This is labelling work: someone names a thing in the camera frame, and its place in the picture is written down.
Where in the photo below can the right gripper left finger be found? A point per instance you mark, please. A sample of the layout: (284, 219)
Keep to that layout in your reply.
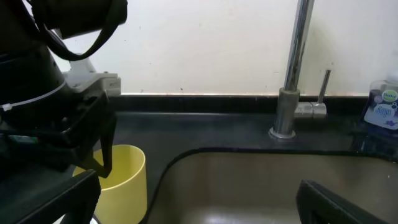
(56, 205)

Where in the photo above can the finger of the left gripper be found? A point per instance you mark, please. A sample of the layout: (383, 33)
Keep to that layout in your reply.
(110, 146)

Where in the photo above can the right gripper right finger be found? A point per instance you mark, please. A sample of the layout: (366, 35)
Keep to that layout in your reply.
(323, 208)

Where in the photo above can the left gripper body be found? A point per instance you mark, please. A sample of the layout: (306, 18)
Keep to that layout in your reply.
(62, 146)

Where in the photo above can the yellow cup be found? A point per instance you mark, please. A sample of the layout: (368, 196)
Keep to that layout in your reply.
(127, 186)

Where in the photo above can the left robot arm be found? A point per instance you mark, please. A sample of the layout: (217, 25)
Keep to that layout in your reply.
(25, 77)

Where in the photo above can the steel sink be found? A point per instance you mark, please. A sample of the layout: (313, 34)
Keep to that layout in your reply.
(264, 186)

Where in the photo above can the blue soap bottle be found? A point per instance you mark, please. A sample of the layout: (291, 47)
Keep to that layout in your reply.
(382, 109)

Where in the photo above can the steel tap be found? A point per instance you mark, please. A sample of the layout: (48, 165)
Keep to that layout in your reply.
(293, 46)

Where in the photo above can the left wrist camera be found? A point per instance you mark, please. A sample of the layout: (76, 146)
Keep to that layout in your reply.
(102, 84)

